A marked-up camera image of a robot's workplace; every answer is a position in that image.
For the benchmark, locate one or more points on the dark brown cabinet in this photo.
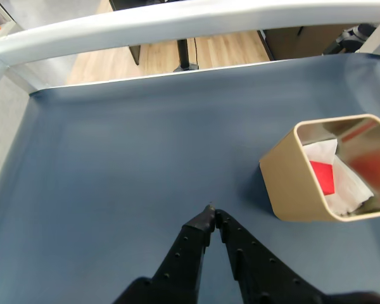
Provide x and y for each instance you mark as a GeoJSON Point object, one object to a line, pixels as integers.
{"type": "Point", "coordinates": [288, 41]}

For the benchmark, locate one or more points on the red cube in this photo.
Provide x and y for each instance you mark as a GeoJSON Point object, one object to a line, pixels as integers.
{"type": "Point", "coordinates": [323, 177]}

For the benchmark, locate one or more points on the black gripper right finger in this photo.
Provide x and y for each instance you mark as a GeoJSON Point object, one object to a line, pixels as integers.
{"type": "Point", "coordinates": [259, 272]}

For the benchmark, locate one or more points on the black grey chair base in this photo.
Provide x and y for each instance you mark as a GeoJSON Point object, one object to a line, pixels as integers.
{"type": "Point", "coordinates": [351, 36]}

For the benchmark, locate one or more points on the beige square box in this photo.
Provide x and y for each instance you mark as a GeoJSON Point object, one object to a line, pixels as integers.
{"type": "Point", "coordinates": [285, 183]}

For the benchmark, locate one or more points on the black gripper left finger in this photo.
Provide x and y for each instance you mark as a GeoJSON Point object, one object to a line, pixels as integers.
{"type": "Point", "coordinates": [177, 263]}

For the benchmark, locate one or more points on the black desk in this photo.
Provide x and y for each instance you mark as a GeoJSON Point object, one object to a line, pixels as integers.
{"type": "Point", "coordinates": [185, 52]}

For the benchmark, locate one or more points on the white tissue paper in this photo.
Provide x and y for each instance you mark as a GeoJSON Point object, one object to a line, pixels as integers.
{"type": "Point", "coordinates": [348, 190]}

